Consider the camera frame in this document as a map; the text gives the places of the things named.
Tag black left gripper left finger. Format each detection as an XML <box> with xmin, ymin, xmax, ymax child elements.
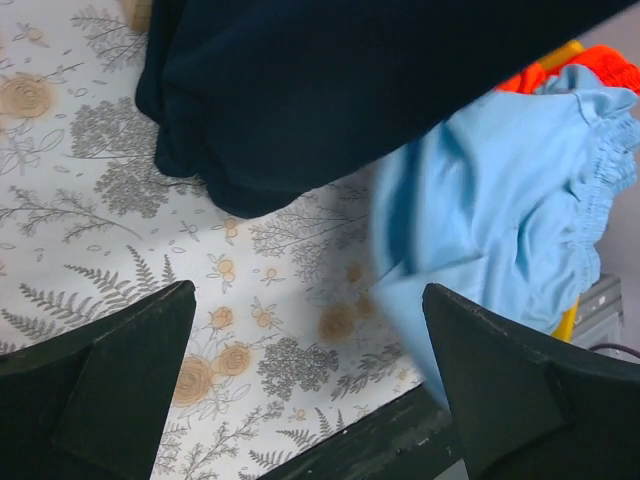
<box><xmin>1</xmin><ymin>280</ymin><xmax>196</xmax><ymax>479</ymax></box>

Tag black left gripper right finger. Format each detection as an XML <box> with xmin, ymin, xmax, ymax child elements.
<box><xmin>423</xmin><ymin>284</ymin><xmax>639</xmax><ymax>480</ymax></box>

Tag light blue shorts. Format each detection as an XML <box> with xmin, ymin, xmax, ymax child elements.
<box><xmin>369</xmin><ymin>65</ymin><xmax>639</xmax><ymax>404</ymax></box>

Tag navy blue shorts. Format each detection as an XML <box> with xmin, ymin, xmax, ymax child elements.
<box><xmin>135</xmin><ymin>0</ymin><xmax>630</xmax><ymax>219</ymax></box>

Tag orange shorts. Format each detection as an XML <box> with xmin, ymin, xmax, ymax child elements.
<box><xmin>496</xmin><ymin>45</ymin><xmax>639</xmax><ymax>94</ymax></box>

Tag yellow plastic tray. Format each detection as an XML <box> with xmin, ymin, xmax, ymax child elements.
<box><xmin>539</xmin><ymin>40</ymin><xmax>584</xmax><ymax>342</ymax></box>

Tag black base bar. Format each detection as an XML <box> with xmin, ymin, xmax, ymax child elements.
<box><xmin>261</xmin><ymin>386</ymin><xmax>468</xmax><ymax>480</ymax></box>

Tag floral table mat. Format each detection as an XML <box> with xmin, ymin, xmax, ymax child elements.
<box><xmin>1</xmin><ymin>1</ymin><xmax>419</xmax><ymax>479</ymax></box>

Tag wooden clothes rack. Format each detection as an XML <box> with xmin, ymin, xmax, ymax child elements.
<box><xmin>119</xmin><ymin>0</ymin><xmax>152</xmax><ymax>33</ymax></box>

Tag aluminium frame rail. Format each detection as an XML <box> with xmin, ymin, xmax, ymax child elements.
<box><xmin>571</xmin><ymin>274</ymin><xmax>624</xmax><ymax>349</ymax></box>

